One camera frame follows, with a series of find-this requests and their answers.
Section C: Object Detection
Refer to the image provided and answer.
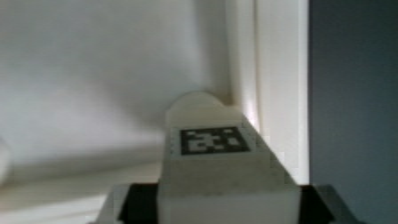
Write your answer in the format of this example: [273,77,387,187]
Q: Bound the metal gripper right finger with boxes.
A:
[298,185,362,224]

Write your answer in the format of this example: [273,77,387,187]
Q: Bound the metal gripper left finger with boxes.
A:
[88,183,158,224]

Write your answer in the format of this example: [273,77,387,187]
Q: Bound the white leg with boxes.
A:
[156,92,300,224]

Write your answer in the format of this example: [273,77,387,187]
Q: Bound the white square tabletop tray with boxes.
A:
[0,0,309,224]

